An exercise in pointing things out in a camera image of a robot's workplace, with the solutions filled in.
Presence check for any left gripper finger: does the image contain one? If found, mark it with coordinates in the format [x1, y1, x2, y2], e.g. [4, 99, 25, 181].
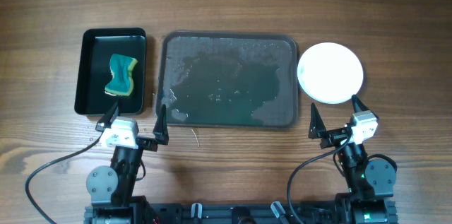
[153, 104, 169, 145]
[95, 101, 119, 131]

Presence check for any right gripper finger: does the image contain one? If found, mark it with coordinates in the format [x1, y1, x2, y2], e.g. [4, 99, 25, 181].
[308, 103, 326, 139]
[351, 95, 369, 113]

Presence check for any white plate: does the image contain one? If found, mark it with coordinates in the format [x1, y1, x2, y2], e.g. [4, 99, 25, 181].
[297, 42, 364, 105]

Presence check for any green yellow sponge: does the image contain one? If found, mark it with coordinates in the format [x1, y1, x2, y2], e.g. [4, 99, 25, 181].
[105, 54, 138, 96]

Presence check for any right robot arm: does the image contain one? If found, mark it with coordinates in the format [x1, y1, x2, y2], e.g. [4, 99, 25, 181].
[309, 95, 398, 223]

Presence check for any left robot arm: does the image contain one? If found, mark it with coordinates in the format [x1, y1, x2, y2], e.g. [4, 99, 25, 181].
[83, 102, 169, 224]

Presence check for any dark brown serving tray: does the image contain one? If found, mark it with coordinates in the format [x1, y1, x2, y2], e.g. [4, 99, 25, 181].
[155, 30, 299, 129]

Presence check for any black water tub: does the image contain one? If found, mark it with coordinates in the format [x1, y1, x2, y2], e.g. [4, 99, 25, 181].
[74, 28, 147, 116]

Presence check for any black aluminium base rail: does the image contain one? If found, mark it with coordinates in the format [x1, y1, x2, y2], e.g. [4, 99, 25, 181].
[83, 201, 399, 224]

